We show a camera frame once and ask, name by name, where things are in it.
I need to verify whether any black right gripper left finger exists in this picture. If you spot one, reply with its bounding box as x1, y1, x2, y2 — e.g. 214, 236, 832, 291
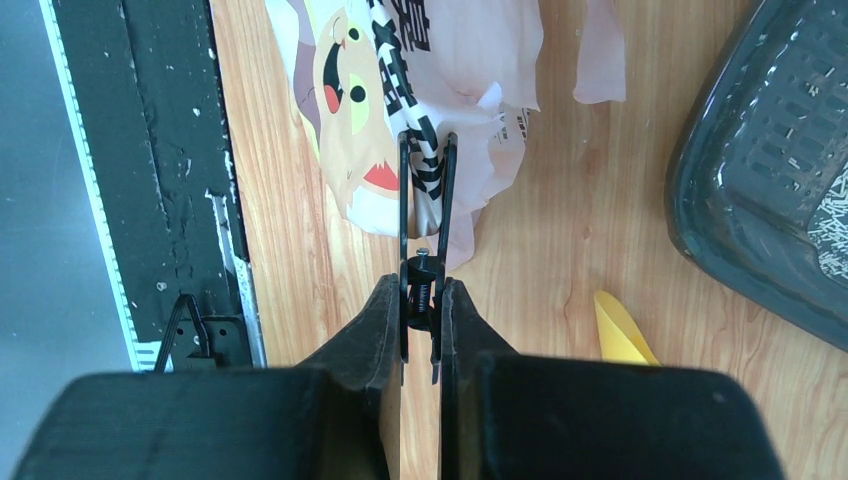
298, 274, 402, 479

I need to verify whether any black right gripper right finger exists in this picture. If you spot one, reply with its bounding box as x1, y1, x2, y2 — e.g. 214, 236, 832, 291
439, 278, 516, 479

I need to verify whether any black bag clip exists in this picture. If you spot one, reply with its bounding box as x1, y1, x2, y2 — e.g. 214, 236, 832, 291
398, 132, 458, 384

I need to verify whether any yellow plastic scoop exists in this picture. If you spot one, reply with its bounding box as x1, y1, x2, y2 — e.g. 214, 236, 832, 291
593, 291, 661, 366

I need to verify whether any pink cat litter bag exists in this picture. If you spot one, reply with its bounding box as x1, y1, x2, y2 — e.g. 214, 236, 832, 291
263, 0, 628, 273

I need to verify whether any dark grey litter tray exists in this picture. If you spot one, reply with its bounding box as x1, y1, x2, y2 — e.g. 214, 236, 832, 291
665, 1, 847, 349

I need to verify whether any white litter granules pile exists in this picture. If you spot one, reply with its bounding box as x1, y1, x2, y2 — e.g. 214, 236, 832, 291
807, 166, 847, 287

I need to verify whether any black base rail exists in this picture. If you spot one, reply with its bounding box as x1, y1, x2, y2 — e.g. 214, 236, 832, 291
41, 1, 267, 370

